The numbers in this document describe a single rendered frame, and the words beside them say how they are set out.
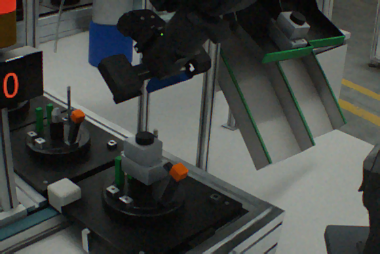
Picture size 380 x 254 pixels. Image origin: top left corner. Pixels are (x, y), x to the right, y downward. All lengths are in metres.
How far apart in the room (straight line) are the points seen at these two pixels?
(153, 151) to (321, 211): 0.44
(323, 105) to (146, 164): 0.50
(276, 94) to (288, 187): 0.23
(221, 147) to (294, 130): 0.30
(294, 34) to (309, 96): 0.26
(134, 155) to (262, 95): 0.33
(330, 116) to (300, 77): 0.11
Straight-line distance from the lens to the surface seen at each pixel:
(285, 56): 0.93
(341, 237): 0.72
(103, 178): 0.95
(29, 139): 1.04
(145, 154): 0.82
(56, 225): 0.92
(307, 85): 1.18
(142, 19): 0.76
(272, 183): 1.19
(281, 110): 1.06
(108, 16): 1.72
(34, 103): 1.26
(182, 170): 0.79
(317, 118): 1.15
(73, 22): 2.16
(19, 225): 0.89
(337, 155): 1.36
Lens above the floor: 1.48
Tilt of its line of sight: 27 degrees down
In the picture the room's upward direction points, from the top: 4 degrees clockwise
